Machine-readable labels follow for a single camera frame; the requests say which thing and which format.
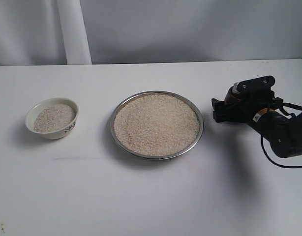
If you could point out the round metal rice tray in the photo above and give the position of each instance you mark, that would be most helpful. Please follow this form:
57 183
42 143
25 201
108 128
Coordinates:
156 125

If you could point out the small white ceramic bowl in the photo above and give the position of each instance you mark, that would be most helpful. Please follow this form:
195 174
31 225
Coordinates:
52 119

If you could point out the white backdrop curtain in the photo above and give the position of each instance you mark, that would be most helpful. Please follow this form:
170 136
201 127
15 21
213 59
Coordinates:
42 32

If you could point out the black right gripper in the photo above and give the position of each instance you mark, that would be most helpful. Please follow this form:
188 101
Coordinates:
258 110

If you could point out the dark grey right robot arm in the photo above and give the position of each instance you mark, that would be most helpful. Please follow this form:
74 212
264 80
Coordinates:
287 141

